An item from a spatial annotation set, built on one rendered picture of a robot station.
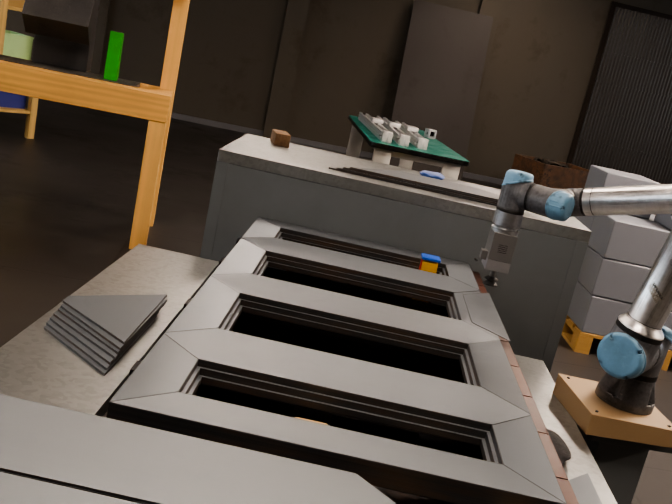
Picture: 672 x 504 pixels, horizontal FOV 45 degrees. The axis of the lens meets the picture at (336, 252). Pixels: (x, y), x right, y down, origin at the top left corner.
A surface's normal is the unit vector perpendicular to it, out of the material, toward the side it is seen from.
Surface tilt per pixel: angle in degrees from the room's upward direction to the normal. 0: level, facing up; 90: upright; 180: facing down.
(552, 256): 90
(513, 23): 90
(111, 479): 0
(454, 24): 78
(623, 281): 90
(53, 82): 90
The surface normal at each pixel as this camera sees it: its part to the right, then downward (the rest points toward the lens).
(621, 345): -0.64, 0.17
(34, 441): 0.21, -0.95
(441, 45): 0.13, 0.06
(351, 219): -0.06, 0.23
